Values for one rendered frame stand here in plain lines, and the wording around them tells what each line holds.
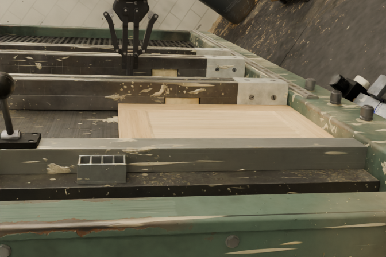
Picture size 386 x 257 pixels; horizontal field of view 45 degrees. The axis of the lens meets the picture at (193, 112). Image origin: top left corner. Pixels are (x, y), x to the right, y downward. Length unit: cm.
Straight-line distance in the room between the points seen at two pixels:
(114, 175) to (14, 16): 552
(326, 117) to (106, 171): 47
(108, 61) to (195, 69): 27
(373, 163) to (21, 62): 103
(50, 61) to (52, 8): 469
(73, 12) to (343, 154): 550
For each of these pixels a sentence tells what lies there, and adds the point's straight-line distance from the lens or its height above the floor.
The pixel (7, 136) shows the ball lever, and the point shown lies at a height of 138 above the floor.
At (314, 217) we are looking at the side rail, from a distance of 53.
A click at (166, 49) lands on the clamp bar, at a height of 111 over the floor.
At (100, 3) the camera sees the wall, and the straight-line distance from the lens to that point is 616.
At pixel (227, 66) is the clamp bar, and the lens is 148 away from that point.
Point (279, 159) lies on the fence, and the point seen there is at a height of 102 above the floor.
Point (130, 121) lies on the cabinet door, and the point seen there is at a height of 121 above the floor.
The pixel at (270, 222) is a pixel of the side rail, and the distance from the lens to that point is 52.
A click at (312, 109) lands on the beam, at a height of 90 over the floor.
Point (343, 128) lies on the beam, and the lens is 90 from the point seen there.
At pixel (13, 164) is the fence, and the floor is 135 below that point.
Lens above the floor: 139
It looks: 17 degrees down
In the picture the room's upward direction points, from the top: 54 degrees counter-clockwise
